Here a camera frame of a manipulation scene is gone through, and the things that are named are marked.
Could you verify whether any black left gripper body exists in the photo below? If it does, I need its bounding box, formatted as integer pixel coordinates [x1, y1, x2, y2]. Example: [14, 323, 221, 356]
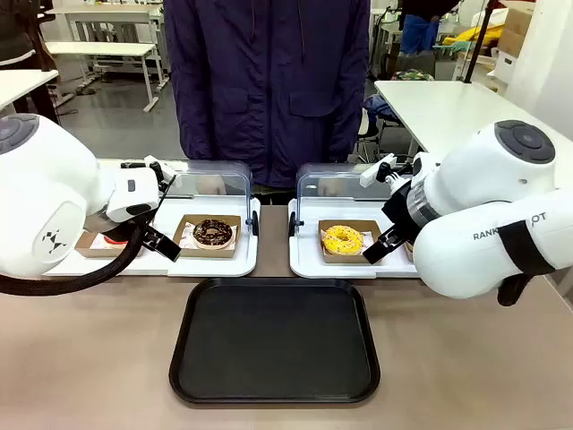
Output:
[109, 210, 158, 239]

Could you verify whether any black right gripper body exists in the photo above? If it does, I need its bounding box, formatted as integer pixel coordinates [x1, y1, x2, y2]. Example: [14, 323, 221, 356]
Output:
[381, 181, 420, 237]

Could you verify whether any chocolate glazed donut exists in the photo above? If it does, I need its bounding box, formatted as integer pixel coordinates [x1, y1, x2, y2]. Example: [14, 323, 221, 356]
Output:
[191, 218, 237, 251]

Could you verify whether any yellow glazed sprinkle donut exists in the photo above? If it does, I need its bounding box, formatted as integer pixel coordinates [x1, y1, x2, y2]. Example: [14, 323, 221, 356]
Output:
[321, 225, 364, 256]

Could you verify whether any white display tray base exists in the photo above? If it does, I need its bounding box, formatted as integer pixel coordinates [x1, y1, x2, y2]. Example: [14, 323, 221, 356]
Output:
[44, 195, 261, 278]
[287, 196, 422, 280]

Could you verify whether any black plastic serving tray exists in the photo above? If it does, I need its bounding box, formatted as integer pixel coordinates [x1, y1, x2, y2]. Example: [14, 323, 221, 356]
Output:
[168, 277, 381, 407]

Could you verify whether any person's left hand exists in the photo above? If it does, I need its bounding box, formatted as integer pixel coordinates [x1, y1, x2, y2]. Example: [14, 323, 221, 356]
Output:
[318, 176, 345, 198]

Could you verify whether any person's right hand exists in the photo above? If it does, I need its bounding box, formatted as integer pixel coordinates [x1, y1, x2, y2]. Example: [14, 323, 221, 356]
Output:
[198, 173, 227, 197]

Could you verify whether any blue office chair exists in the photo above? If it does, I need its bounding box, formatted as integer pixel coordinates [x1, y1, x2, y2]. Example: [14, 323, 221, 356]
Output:
[362, 94, 404, 165]

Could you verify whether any large white table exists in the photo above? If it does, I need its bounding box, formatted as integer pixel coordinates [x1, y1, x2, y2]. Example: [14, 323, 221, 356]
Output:
[373, 79, 573, 165]

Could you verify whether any camouflage patterned bag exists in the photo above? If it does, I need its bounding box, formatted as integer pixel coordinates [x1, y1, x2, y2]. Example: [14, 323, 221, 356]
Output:
[390, 68, 436, 82]

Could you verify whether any person in purple jacket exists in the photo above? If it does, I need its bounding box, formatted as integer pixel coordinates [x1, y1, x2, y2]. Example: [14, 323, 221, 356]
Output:
[163, 0, 372, 187]

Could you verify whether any white table with round leg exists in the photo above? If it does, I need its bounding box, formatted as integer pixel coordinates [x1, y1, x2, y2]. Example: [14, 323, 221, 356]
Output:
[0, 69, 61, 125]

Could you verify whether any white storage box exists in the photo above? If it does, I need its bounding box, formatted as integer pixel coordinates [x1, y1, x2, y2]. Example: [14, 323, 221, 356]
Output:
[493, 49, 516, 84]

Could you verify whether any bystander in blue apron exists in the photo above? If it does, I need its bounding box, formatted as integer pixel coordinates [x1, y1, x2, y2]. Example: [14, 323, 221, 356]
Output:
[399, 0, 442, 56]

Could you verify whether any low white bench table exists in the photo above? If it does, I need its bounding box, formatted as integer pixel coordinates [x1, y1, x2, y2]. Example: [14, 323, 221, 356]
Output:
[44, 41, 165, 113]

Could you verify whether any black stand pole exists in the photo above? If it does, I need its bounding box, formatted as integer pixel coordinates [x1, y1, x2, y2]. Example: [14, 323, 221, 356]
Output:
[463, 0, 499, 85]

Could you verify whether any yellow fabric bundle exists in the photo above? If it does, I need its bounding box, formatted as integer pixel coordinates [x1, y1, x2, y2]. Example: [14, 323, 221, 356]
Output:
[454, 22, 509, 48]

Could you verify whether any brown cardboard box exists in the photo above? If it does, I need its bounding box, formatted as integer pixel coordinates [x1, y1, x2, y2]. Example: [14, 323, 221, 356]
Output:
[498, 7, 536, 57]

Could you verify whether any bystander in dark clothes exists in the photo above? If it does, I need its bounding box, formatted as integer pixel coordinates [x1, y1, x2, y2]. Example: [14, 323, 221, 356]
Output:
[0, 0, 59, 73]

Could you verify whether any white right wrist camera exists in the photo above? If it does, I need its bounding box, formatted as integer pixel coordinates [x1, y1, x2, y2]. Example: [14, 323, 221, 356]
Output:
[360, 153, 413, 188]

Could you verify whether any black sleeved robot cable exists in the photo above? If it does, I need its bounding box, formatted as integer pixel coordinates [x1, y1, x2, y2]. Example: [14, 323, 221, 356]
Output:
[0, 223, 149, 297]

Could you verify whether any clear display lid black handle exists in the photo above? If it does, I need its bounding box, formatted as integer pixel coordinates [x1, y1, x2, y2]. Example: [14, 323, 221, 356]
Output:
[96, 157, 261, 237]
[288, 161, 417, 238]

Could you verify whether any black strap on arm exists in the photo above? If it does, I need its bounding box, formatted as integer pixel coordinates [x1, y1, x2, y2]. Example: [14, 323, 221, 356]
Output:
[496, 219, 559, 308]

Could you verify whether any white desk with frame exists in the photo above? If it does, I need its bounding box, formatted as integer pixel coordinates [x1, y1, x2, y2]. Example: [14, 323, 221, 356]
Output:
[47, 3, 165, 44]

